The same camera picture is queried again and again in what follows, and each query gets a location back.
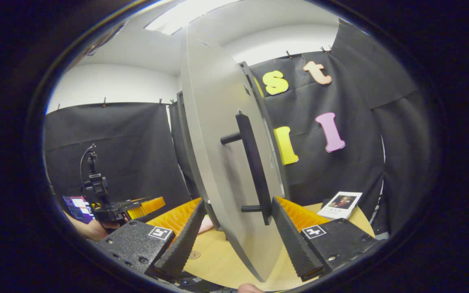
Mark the colourful display screen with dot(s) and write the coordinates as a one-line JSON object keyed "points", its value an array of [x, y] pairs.
{"points": [[77, 209]]}

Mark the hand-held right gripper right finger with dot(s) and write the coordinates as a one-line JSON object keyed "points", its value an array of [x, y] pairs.
{"points": [[293, 240]]}

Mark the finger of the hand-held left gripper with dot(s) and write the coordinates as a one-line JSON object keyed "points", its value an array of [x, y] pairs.
{"points": [[149, 206]]}

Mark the ceiling light panel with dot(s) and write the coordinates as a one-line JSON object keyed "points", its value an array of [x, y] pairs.
{"points": [[185, 16]]}

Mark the grey cabinet door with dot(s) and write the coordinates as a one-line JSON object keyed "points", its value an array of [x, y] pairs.
{"points": [[214, 122]]}

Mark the grey cabinet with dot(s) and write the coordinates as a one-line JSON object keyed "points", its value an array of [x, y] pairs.
{"points": [[185, 162]]}

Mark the pink plush toy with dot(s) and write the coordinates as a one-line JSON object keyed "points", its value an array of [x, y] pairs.
{"points": [[207, 224]]}

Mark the black backdrop cloth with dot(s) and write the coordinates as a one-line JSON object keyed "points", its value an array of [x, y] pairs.
{"points": [[128, 142], [401, 142], [312, 171]]}

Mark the white book with portrait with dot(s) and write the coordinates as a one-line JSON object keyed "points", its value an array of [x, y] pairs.
{"points": [[340, 203]]}

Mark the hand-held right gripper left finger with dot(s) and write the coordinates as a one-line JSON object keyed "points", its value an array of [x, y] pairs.
{"points": [[185, 240]]}

